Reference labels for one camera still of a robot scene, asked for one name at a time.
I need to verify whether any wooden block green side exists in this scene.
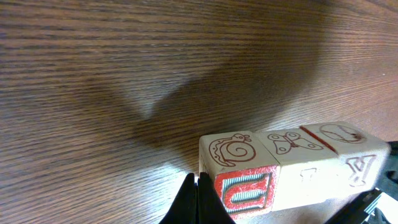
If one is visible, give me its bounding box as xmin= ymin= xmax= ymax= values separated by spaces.
xmin=255 ymin=128 xmax=338 ymax=211

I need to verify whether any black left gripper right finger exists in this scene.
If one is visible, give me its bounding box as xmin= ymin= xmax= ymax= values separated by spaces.
xmin=197 ymin=172 xmax=235 ymax=224

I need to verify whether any wooden letter X block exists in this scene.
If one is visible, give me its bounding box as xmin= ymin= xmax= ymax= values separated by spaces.
xmin=300 ymin=121 xmax=391 ymax=197

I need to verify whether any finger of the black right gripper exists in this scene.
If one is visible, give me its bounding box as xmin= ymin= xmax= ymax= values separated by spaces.
xmin=326 ymin=141 xmax=397 ymax=224

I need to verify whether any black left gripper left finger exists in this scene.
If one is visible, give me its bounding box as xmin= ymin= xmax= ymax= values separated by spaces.
xmin=159 ymin=173 xmax=197 ymax=224

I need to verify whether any red letter U block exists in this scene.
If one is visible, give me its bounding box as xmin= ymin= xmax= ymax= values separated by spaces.
xmin=198 ymin=131 xmax=280 ymax=220

